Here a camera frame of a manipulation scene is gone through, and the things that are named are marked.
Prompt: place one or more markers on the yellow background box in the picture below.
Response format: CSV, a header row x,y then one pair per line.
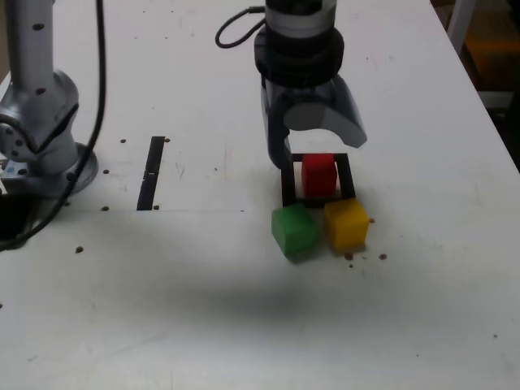
x,y
493,44

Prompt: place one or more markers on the red cube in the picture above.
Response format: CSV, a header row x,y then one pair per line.
x,y
319,176

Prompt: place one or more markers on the light blue tag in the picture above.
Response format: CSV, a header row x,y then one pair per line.
x,y
10,168

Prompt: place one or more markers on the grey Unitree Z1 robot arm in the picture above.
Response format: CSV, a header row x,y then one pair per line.
x,y
28,53

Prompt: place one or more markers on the black tape strip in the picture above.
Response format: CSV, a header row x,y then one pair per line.
x,y
153,154

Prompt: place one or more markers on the green cube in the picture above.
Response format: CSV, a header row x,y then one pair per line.
x,y
294,233

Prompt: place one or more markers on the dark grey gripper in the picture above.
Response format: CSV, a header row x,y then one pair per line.
x,y
304,93

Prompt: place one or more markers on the black tray with grey rim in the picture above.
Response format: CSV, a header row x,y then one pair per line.
x,y
10,215

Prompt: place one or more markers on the yellow cube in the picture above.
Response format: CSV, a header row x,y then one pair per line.
x,y
347,227

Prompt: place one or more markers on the black tape square outline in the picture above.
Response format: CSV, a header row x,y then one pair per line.
x,y
346,174

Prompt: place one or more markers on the white frame crossbar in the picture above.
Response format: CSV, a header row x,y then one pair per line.
x,y
495,98

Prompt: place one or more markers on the white frame post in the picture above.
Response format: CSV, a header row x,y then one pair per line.
x,y
459,20

